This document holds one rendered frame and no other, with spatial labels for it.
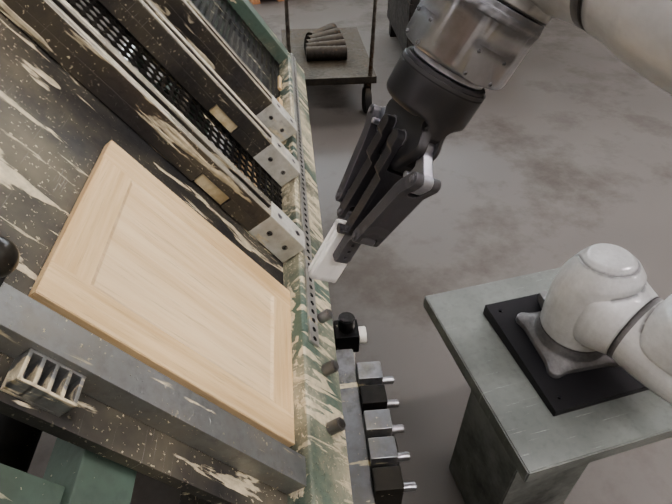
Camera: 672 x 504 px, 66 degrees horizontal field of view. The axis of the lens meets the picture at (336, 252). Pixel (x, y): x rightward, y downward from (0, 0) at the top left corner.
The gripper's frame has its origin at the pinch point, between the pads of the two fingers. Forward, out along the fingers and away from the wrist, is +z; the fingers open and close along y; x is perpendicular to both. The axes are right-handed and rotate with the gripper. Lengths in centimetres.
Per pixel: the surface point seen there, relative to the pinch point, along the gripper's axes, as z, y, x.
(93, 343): 25.7, -6.4, -18.4
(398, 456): 52, -7, 43
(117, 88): 19, -59, -21
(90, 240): 25.2, -24.0, -20.6
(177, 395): 31.9, -4.2, -6.9
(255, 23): 32, -185, 28
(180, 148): 26, -57, -7
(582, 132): 28, -237, 278
